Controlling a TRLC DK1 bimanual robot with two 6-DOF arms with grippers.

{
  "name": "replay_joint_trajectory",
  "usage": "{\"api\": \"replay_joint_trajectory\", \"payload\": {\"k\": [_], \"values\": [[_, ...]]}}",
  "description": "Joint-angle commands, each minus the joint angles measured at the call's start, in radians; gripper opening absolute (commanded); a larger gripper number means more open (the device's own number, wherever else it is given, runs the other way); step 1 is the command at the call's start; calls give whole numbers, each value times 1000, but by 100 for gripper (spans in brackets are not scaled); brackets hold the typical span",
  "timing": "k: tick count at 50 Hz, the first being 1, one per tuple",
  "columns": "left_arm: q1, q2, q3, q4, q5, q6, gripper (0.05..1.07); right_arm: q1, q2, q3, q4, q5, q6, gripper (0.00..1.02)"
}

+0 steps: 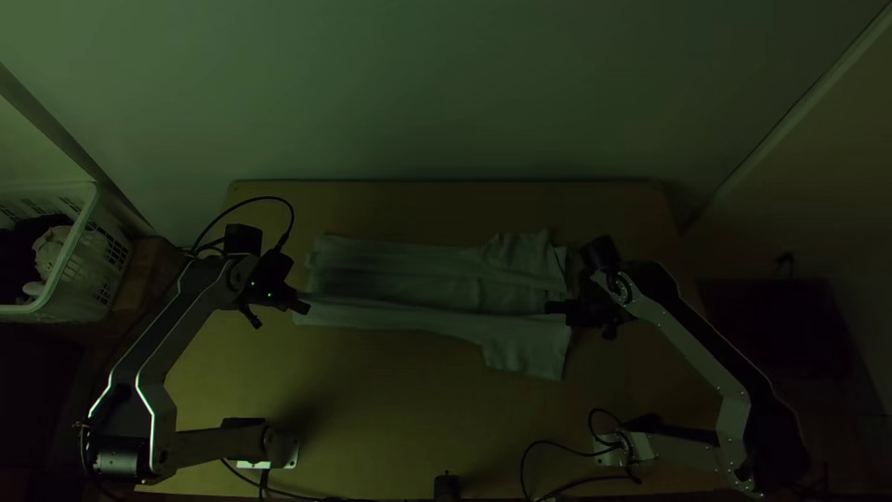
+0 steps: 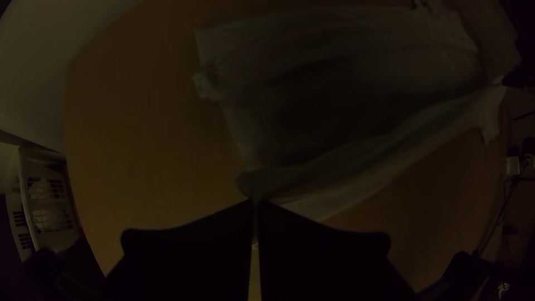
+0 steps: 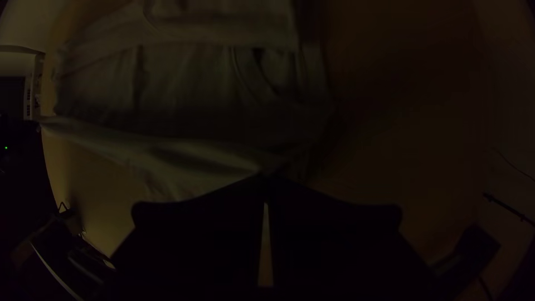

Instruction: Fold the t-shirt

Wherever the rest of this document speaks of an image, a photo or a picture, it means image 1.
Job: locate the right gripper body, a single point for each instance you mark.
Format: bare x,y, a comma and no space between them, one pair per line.
591,312

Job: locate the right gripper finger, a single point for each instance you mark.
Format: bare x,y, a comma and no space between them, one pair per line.
555,307

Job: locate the white laundry basket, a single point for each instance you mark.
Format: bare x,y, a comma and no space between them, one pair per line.
83,268

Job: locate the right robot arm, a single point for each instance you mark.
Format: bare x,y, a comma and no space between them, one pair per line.
704,348

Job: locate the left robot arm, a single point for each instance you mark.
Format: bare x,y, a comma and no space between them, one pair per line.
150,362

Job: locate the white t-shirt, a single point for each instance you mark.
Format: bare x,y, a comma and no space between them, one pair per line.
432,293

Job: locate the heap of clothes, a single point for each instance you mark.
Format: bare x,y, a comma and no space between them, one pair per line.
43,259

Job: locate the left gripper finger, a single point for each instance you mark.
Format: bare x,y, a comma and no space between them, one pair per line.
302,306

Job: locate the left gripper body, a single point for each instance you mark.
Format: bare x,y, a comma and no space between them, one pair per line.
284,291

